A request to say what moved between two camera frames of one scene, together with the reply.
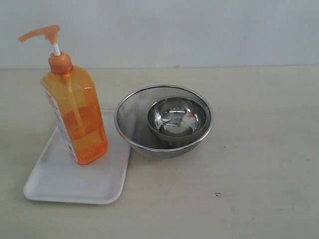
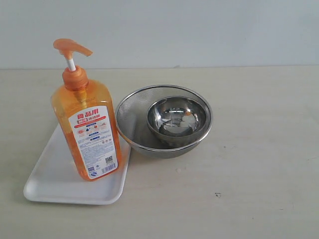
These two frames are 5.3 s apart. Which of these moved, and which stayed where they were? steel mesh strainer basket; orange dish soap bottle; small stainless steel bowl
Moved: orange dish soap bottle
Stayed: small stainless steel bowl; steel mesh strainer basket
